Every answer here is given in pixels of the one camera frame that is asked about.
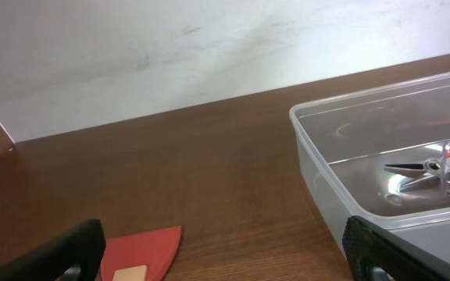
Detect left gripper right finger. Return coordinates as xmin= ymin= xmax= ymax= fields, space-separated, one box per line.
xmin=342 ymin=215 xmax=450 ymax=281

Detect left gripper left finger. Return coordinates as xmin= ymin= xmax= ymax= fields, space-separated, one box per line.
xmin=0 ymin=219 xmax=106 ymax=281

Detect orange black long-nose pliers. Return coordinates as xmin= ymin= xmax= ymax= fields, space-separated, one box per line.
xmin=384 ymin=160 xmax=440 ymax=192

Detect clear plastic container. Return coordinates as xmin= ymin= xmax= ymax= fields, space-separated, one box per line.
xmin=290 ymin=73 xmax=450 ymax=263

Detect orange scraper wooden handle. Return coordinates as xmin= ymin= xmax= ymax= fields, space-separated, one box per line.
xmin=100 ymin=226 xmax=182 ymax=281

